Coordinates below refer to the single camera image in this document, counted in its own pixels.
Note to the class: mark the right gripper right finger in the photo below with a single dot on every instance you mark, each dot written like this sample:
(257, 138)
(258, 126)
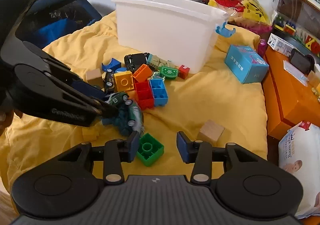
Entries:
(199, 153)

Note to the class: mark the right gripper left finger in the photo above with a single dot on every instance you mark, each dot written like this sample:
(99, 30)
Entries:
(115, 152)

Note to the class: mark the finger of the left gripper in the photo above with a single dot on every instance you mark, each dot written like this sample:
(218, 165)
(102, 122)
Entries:
(63, 73)
(82, 105)

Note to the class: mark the green toy car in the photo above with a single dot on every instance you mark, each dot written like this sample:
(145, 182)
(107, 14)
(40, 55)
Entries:
(136, 118)

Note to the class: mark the orange duplo brick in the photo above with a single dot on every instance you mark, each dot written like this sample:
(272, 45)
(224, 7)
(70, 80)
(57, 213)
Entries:
(142, 73)

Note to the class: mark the wooden cube right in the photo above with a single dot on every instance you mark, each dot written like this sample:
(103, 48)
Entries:
(210, 132)

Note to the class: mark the dark teal toy dinosaur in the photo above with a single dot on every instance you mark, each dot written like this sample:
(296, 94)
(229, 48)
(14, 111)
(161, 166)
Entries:
(120, 121)

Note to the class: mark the small yellow brick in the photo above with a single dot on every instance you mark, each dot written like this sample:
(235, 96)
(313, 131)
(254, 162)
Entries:
(90, 133)

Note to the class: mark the green duplo brick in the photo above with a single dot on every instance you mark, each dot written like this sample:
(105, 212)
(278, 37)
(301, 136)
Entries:
(150, 150)

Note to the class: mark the wooden cube near bin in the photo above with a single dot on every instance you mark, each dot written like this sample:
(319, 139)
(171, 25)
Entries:
(94, 78)

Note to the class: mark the dark blue bag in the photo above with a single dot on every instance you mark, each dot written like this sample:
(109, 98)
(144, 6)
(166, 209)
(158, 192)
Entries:
(48, 20)

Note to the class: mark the yellow cloth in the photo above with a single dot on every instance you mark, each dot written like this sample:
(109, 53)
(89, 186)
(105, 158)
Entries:
(214, 93)

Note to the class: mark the black toy car middle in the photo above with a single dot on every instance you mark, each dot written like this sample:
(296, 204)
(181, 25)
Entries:
(109, 82)

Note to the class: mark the black toy car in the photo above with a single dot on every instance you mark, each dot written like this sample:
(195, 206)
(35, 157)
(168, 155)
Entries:
(134, 61)
(109, 82)

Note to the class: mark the blue arch brick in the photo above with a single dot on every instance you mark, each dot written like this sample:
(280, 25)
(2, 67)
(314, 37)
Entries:
(113, 65)

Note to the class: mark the red duplo brick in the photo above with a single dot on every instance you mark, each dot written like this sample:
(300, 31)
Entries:
(144, 95)

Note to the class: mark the yellow duplo brick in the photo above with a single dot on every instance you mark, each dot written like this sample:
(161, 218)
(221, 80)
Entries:
(124, 81)

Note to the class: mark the blue duplo brick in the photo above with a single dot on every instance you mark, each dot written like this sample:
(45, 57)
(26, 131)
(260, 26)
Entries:
(159, 92)

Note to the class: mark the black toy car rear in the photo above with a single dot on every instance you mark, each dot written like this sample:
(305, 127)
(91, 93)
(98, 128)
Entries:
(134, 61)

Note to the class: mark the small red brick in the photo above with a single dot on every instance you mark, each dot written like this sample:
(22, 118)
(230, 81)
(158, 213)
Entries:
(183, 71)

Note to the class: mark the green patterned brick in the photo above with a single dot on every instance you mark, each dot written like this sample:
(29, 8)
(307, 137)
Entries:
(168, 72)

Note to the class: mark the teal toy truck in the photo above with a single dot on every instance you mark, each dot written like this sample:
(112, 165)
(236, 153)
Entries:
(156, 62)

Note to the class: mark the light blue carton box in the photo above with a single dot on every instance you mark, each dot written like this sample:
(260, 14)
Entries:
(246, 64)

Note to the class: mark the white wet wipes pack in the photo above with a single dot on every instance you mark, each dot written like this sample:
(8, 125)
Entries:
(299, 155)

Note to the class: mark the orange box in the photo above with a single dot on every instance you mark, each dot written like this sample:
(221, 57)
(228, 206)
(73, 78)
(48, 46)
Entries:
(288, 101)

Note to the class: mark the white plastic bin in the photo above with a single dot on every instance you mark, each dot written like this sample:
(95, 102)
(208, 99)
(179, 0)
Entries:
(180, 31)

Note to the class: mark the blue plastic clip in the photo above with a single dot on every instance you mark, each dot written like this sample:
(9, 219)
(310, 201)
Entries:
(222, 30)

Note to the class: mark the small white medicine box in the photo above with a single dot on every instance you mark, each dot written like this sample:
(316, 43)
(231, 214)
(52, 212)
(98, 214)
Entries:
(279, 45)

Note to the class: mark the yellow red snack bag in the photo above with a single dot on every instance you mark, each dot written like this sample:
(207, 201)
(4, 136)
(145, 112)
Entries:
(248, 14)

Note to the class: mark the clear plastic storage box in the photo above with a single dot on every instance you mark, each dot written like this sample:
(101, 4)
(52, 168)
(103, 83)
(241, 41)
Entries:
(299, 21)

